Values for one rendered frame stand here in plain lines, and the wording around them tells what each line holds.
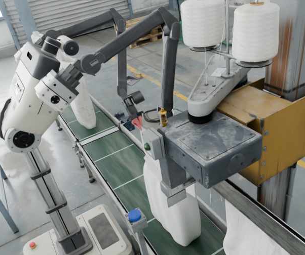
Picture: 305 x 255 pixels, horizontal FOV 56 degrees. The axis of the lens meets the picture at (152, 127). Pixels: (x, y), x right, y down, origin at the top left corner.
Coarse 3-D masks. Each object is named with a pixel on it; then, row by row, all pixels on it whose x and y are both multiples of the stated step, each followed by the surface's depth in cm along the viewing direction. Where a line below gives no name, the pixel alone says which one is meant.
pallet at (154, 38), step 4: (116, 36) 691; (152, 36) 647; (156, 36) 651; (140, 40) 637; (152, 40) 651; (156, 40) 655; (132, 44) 632; (140, 44) 649; (144, 44) 646; (132, 48) 635
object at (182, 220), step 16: (144, 176) 173; (160, 176) 158; (160, 192) 155; (192, 192) 141; (160, 208) 167; (176, 208) 149; (192, 208) 151; (176, 224) 157; (192, 224) 158; (176, 240) 167; (192, 240) 168
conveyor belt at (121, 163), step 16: (96, 144) 271; (112, 144) 268; (128, 144) 264; (96, 160) 250; (112, 160) 247; (128, 160) 244; (144, 160) 241; (112, 176) 230; (128, 176) 227; (112, 192) 227; (128, 192) 212; (144, 192) 210; (128, 208) 199; (144, 208) 197; (160, 224) 184; (208, 224) 179; (160, 240) 174; (208, 240) 169
